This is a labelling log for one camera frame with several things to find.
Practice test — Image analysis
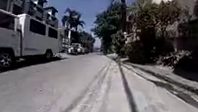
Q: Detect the grey concrete sidewalk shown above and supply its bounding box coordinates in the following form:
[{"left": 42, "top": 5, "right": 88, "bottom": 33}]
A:
[{"left": 103, "top": 52, "right": 198, "bottom": 112}]

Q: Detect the row of trees and bushes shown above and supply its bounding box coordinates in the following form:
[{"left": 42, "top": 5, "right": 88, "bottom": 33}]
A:
[{"left": 89, "top": 0, "right": 198, "bottom": 75}]

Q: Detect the palm tree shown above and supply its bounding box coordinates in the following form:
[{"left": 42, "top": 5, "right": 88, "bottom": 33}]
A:
[{"left": 60, "top": 6, "right": 87, "bottom": 45}]

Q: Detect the grey asphalt road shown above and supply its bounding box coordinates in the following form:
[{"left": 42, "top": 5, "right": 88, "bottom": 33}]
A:
[{"left": 0, "top": 44, "right": 198, "bottom": 112}]

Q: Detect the utility pole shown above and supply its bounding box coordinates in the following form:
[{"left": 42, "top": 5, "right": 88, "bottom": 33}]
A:
[{"left": 116, "top": 0, "right": 129, "bottom": 35}]

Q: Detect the parked car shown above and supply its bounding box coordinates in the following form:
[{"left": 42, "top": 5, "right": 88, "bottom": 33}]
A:
[{"left": 67, "top": 42, "right": 86, "bottom": 56}]

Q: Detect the beige building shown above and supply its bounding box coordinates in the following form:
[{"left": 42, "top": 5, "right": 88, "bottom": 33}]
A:
[{"left": 123, "top": 0, "right": 198, "bottom": 57}]

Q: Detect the white van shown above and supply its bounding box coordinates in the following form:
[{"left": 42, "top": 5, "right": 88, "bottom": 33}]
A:
[{"left": 14, "top": 12, "right": 64, "bottom": 62}]

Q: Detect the multi-storey building with balconies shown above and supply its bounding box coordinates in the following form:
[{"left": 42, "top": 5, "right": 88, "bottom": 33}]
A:
[{"left": 0, "top": 0, "right": 62, "bottom": 29}]

